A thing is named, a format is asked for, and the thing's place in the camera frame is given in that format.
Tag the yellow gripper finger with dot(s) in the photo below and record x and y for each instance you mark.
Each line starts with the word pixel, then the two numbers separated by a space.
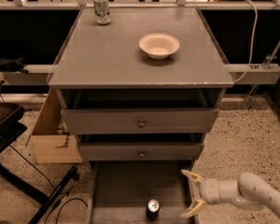
pixel 194 178
pixel 196 206

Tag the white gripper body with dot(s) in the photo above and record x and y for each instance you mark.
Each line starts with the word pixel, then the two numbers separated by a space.
pixel 209 190

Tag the blue pepsi can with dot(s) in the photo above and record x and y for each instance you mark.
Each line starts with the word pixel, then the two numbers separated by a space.
pixel 153 209

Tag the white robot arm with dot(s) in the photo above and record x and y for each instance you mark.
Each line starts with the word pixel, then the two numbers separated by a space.
pixel 248 192

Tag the brass middle drawer knob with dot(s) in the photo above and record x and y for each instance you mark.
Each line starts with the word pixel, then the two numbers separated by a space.
pixel 142 154

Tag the brass drawer knob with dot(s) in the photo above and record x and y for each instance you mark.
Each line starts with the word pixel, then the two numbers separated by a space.
pixel 141 123
pixel 142 154

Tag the brass top drawer knob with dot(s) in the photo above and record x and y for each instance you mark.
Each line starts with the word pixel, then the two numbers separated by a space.
pixel 141 123

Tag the grey drawer cabinet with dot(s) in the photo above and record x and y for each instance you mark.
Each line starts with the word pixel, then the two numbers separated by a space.
pixel 102 67

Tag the grey open bottom drawer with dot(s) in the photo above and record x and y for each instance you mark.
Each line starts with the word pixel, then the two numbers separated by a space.
pixel 121 190

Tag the grey middle drawer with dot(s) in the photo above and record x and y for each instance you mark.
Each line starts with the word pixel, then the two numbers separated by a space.
pixel 172 151

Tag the grey top drawer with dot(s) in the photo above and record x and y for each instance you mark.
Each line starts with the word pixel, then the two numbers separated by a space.
pixel 123 121

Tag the white paper bowl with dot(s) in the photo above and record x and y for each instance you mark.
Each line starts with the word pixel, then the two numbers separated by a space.
pixel 159 46

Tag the cardboard box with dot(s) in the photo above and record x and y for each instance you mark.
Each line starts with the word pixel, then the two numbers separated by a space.
pixel 51 141

